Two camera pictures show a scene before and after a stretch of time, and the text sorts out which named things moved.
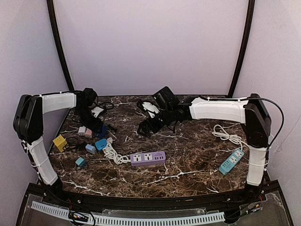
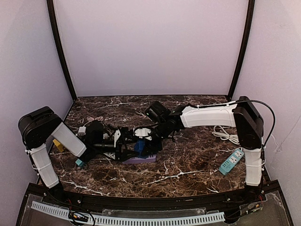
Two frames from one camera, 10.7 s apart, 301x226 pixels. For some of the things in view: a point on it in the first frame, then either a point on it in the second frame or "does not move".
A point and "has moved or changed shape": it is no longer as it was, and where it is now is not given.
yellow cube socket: x=59 y=141 does not move
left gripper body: x=94 y=123 to x=118 y=148
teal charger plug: x=80 y=161 does not move
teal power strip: x=228 y=165 does not move
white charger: x=82 y=131 does not move
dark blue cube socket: x=104 y=131 has moved or changed shape
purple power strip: x=147 y=158 has moved or changed shape
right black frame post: x=249 y=23 does not move
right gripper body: x=149 y=124 to x=152 y=143
